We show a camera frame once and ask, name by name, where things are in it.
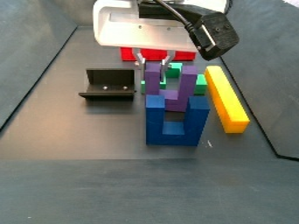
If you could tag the yellow long bar block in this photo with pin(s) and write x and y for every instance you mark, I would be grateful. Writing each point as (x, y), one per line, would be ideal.
(231, 112)

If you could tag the red slotted board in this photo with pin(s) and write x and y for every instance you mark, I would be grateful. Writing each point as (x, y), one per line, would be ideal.
(155, 55)

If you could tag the purple U-shaped block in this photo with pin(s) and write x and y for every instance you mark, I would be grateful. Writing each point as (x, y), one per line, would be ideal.
(175, 97)

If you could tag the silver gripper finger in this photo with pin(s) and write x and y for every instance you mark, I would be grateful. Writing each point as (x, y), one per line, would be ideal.
(140, 60)
(166, 62)

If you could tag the green S-shaped block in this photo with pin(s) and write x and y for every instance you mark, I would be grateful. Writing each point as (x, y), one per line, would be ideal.
(174, 73)

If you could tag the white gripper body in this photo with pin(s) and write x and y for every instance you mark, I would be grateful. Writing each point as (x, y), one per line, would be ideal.
(119, 27)

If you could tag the black angle bracket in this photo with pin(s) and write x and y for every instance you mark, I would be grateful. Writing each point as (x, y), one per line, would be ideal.
(110, 82)

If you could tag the blue U-shaped block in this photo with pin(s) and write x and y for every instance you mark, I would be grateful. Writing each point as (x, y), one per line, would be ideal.
(175, 133)

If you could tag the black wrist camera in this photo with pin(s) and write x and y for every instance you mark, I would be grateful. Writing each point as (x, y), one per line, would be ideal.
(210, 29)

